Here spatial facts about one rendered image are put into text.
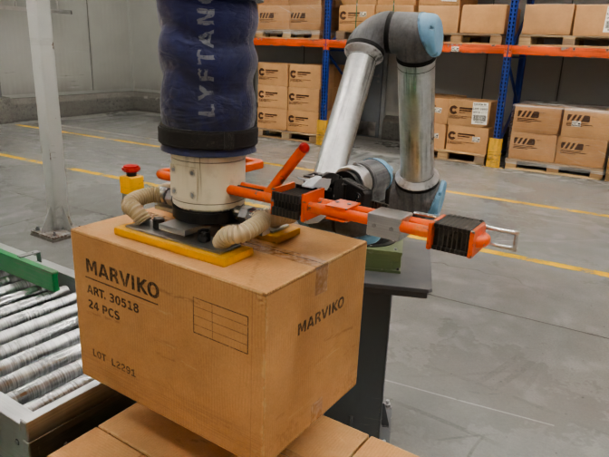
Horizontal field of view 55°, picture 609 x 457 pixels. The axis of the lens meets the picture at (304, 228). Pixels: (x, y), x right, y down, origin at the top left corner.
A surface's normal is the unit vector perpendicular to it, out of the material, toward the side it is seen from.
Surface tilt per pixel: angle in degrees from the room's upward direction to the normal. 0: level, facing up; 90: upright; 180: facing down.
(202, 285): 90
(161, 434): 0
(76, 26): 90
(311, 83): 93
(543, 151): 90
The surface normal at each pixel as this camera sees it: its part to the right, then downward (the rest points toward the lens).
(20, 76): 0.86, 0.18
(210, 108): 0.31, 0.12
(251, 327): -0.56, 0.23
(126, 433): 0.04, -0.95
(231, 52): 0.54, -0.07
